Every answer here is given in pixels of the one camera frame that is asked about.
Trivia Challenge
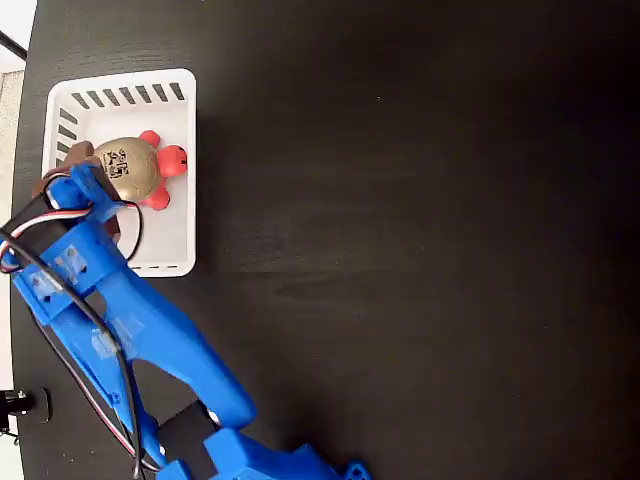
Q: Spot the thin black looped wire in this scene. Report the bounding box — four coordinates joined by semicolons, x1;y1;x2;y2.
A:
122;200;145;262

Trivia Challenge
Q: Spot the white plastic basket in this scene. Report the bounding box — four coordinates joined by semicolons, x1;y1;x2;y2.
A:
41;68;197;279

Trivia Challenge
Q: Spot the red turtle toy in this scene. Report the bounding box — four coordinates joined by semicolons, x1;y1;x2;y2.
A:
93;129;190;211

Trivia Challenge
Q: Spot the thick black camera cable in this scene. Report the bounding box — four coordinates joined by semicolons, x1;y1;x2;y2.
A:
0;229;146;479

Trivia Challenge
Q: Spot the black table clamp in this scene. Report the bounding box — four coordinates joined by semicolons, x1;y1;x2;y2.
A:
0;387;53;425

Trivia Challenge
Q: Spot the red white black servo wire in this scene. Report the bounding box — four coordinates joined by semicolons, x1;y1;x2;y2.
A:
0;207;94;275
32;314;164;474

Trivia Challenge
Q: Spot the black metal rod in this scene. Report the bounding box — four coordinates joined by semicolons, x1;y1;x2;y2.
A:
0;30;29;59

